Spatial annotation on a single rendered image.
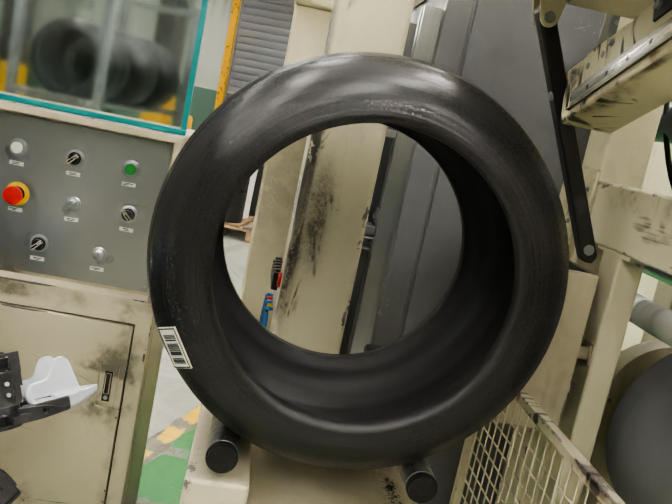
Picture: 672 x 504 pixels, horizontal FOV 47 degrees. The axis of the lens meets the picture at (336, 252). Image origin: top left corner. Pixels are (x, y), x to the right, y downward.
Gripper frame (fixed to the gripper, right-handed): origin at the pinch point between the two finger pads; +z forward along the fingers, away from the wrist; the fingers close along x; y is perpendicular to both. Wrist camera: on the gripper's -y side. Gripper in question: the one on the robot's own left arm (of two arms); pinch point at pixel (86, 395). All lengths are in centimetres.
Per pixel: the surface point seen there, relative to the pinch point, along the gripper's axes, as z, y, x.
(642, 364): 119, -22, -13
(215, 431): 19.1, -10.0, 2.8
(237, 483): 19.1, -16.9, -0.7
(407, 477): 37.4, -20.1, -15.3
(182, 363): 13.3, 1.0, -0.7
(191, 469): 15.6, -14.5, 4.6
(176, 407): 140, -50, 209
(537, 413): 60, -16, -23
